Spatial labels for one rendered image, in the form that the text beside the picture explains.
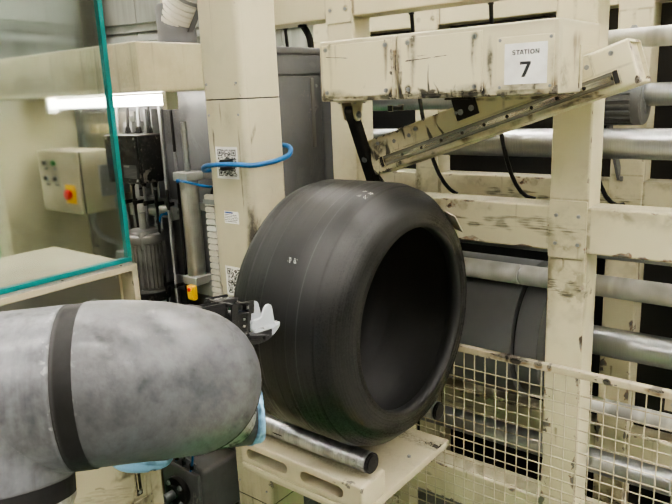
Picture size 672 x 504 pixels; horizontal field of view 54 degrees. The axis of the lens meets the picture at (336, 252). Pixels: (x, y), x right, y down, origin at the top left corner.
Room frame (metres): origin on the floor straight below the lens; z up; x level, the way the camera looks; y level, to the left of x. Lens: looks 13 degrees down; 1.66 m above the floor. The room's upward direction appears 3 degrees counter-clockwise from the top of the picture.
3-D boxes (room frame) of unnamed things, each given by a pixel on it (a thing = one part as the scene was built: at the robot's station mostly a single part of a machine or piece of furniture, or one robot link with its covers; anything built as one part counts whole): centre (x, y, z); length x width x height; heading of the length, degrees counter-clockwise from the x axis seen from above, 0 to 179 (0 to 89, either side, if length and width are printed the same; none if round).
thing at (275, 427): (1.35, 0.08, 0.90); 0.35 x 0.05 x 0.05; 51
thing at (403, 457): (1.47, -0.01, 0.80); 0.37 x 0.36 x 0.02; 141
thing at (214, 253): (1.64, 0.29, 1.19); 0.05 x 0.04 x 0.48; 141
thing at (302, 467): (1.36, 0.08, 0.84); 0.36 x 0.09 x 0.06; 51
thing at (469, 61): (1.62, -0.29, 1.71); 0.61 x 0.25 x 0.15; 51
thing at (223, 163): (1.61, 0.20, 1.51); 0.19 x 0.19 x 0.06; 51
